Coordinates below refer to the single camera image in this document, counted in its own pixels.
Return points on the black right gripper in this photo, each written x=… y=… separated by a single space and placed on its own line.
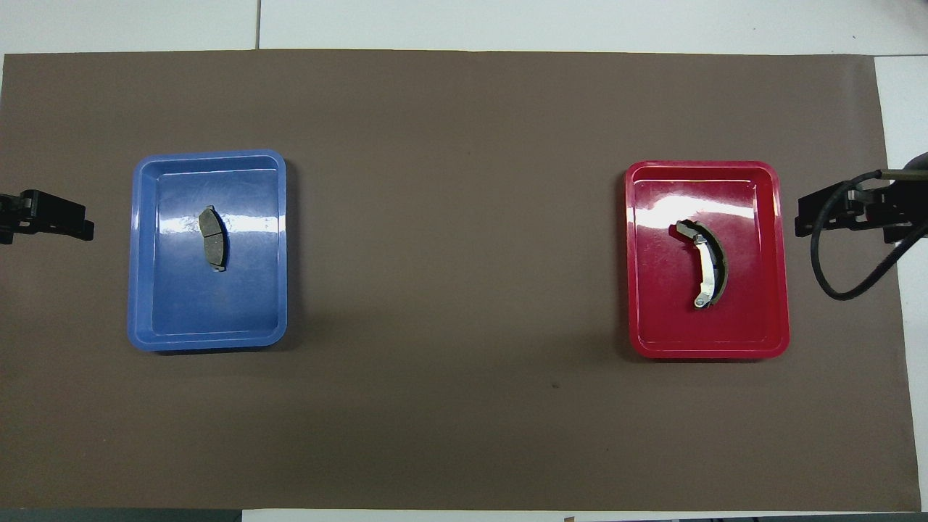
x=888 y=206

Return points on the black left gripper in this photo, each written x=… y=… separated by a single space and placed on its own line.
x=14 y=214

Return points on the dark curved small object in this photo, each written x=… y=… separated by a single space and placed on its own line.
x=214 y=243

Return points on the brown table mat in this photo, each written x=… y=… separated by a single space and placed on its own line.
x=464 y=217

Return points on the blue plastic tray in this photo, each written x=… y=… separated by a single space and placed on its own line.
x=217 y=312

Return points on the curved metal brake shoe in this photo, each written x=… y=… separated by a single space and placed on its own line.
x=707 y=261

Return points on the red plastic tray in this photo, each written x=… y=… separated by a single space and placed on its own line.
x=674 y=326

